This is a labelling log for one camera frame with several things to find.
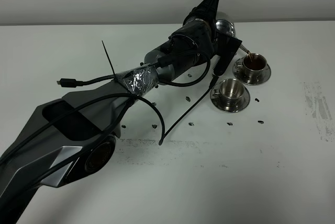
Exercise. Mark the black cable tie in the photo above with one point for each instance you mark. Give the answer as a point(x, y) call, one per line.
point(110, 61)

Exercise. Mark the near steel saucer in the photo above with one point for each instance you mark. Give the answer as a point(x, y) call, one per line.
point(234, 108)

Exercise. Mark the near steel teacup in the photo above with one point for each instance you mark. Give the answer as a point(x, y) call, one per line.
point(229, 91)

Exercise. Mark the far steel saucer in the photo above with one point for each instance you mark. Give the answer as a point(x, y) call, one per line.
point(256, 80)

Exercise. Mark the steel teacup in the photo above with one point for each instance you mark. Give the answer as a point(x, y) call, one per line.
point(251, 65)
point(229, 91)

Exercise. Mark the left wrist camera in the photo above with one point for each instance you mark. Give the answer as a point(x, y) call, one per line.
point(225, 48)

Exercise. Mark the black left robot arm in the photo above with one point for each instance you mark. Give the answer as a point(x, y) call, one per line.
point(75, 136)

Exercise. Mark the steel saucer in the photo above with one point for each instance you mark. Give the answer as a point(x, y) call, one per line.
point(234, 108)
point(256, 80)

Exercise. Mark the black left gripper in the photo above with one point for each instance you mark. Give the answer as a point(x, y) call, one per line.
point(193, 42)

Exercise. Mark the stainless steel teapot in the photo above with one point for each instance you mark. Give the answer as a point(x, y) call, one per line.
point(226, 31)

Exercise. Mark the far steel teacup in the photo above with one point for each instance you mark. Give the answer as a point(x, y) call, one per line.
point(251, 65)

